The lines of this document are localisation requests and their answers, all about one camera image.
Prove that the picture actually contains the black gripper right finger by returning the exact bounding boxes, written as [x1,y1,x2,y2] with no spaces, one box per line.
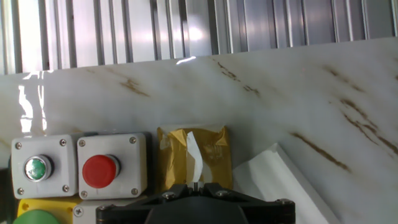
[201,182,297,224]

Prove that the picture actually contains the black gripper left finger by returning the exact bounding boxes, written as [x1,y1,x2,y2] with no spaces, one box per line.
[95,182,197,224]

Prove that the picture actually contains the white napkin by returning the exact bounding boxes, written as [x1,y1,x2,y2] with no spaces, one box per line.
[185,131,205,185]
[232,142,342,224]

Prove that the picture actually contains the folded white napkin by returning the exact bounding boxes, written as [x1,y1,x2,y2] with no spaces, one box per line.
[232,142,342,224]

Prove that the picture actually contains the grey box red mushroom button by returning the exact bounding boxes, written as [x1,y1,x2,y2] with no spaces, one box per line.
[76,133,148,201]

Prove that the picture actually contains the gold tissue pack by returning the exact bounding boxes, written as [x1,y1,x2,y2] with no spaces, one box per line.
[156,124,234,192]

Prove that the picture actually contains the yellow box green mushroom button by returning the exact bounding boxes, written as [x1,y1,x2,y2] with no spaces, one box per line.
[11,197,83,224]

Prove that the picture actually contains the grey box green button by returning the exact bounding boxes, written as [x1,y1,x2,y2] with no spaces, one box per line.
[10,134,79,200]

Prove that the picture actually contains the marble pattern table mat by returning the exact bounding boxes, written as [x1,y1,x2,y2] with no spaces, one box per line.
[0,36,398,224]

